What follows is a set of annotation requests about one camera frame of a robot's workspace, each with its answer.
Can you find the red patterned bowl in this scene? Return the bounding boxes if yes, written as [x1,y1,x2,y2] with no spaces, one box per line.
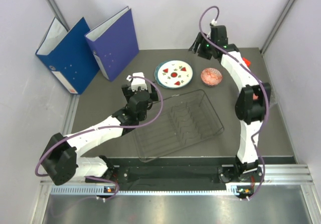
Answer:
[201,68,223,86]

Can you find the blue ring binder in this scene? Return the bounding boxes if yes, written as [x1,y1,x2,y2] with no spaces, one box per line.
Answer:
[35,18,99,94]

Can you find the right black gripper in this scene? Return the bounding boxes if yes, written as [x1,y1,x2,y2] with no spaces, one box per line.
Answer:
[188,33,215,61]

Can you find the purple cable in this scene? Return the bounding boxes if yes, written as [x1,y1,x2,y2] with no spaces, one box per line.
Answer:
[34,76,164,177]
[199,6,270,201]

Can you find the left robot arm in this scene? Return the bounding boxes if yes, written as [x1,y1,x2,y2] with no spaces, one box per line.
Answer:
[37,83,163,186]

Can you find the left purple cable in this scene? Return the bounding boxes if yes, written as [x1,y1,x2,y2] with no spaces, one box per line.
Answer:
[34,76,164,177]

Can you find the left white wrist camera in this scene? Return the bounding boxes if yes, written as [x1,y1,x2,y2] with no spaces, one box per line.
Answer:
[126,72,147,92]

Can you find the grey cable duct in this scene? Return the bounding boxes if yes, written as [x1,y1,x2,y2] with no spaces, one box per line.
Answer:
[51,185,254,196]

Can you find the red cube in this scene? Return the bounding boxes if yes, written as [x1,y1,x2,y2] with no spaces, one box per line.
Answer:
[242,57,251,67]

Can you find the black wire dish rack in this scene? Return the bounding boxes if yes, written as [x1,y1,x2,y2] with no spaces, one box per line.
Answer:
[133,89,224,163]

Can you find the teal plate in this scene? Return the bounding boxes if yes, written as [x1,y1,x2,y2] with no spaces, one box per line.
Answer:
[154,61,170,89]

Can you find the purple ring binder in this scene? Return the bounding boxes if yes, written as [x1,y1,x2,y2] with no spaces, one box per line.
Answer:
[85,7,139,81]

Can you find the white plate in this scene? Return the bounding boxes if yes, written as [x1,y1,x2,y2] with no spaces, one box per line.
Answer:
[157,60,193,89]

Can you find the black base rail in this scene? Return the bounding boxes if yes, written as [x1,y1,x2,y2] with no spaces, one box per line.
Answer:
[85,156,296,184]

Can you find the clear drinking glass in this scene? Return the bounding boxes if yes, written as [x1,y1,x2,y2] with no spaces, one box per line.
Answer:
[269,93,277,108]

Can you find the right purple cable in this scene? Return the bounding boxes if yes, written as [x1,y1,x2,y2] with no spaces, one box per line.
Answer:
[199,6,270,201]

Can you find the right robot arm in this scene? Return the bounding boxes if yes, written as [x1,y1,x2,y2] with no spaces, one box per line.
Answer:
[189,24,271,182]

